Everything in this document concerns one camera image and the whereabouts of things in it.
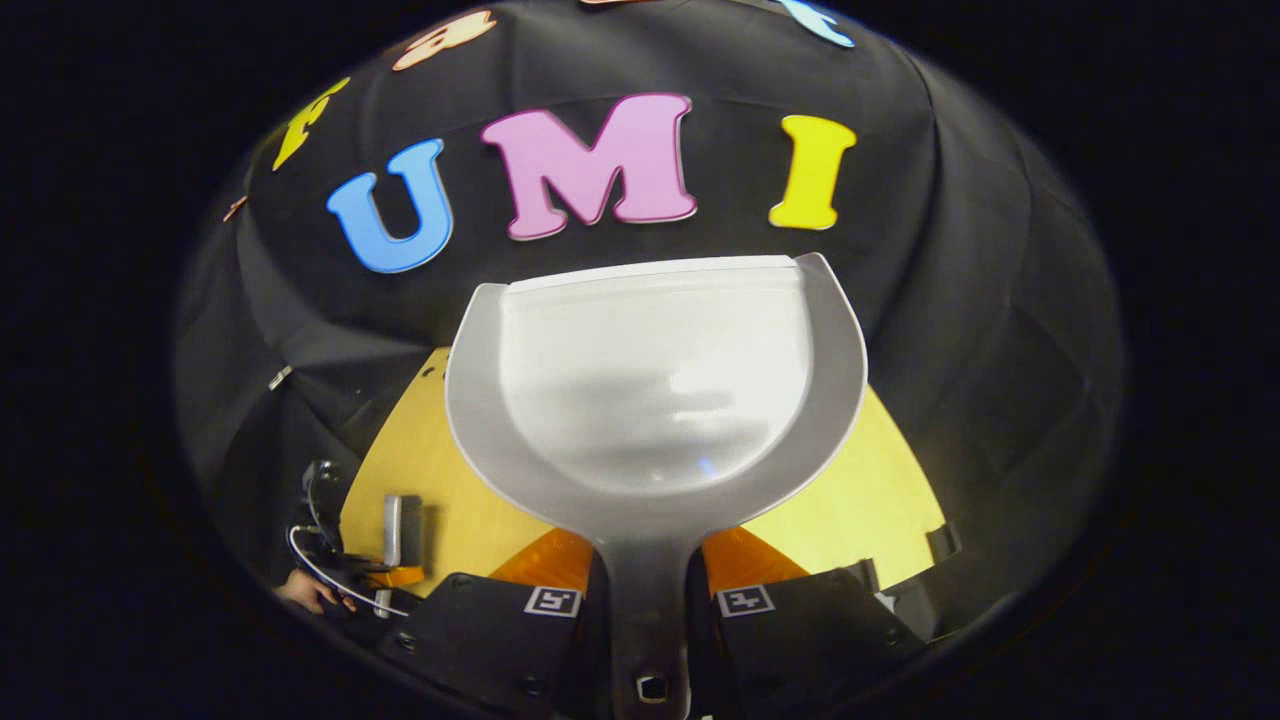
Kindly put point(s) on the small grey broom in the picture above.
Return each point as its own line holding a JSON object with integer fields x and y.
{"x": 393, "y": 530}

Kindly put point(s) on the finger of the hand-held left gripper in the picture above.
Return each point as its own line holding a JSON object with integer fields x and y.
{"x": 400, "y": 576}

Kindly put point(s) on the wooden desktop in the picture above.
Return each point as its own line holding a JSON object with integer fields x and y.
{"x": 450, "y": 500}

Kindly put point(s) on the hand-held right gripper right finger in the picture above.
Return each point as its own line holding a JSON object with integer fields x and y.
{"x": 800, "y": 640}

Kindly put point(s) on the small white cloth tag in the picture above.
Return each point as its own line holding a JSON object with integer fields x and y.
{"x": 280, "y": 377}

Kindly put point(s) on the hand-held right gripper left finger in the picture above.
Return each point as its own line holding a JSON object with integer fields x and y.
{"x": 500, "y": 640}

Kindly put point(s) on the grey dustpan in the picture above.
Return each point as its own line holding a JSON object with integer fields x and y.
{"x": 650, "y": 400}

